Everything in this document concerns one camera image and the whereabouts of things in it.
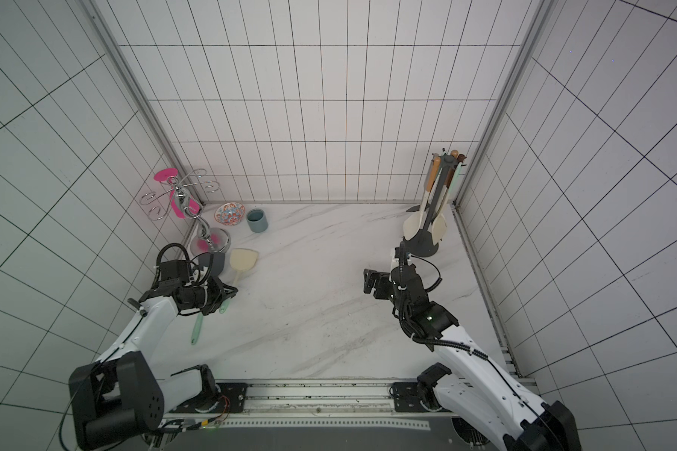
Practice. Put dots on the cream slotted turner green handle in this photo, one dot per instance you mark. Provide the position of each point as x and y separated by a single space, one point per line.
439 225

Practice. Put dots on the patterned small bowl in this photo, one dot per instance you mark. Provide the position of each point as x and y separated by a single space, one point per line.
230 214

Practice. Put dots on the dark grey utensil rack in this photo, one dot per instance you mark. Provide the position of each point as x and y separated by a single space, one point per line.
422 244

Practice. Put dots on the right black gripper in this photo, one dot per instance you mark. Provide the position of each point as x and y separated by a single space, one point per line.
385 282

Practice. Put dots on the cream spatula green handle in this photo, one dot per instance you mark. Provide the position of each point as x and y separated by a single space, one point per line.
241 260

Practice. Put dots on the chrome cup tree stand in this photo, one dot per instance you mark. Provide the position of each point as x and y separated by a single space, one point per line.
209 239

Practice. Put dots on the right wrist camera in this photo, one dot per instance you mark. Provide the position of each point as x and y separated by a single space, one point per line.
397 265

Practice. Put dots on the pink cup on stand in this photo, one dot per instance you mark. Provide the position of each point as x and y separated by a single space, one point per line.
179 199

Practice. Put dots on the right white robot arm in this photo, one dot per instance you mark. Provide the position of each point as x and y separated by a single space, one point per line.
465 380

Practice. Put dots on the teal ceramic cup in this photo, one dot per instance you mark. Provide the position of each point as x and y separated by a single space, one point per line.
257 220

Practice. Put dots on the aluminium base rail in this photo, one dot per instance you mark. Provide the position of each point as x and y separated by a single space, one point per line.
293 403

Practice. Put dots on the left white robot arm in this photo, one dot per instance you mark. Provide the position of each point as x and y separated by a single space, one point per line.
125 365

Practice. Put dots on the grey spatula green handle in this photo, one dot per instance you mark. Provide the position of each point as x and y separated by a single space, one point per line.
214 264

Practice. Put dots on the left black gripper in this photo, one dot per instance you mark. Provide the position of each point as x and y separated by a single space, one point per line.
220 295

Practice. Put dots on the cream spoon wooden handle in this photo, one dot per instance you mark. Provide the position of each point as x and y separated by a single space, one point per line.
413 224

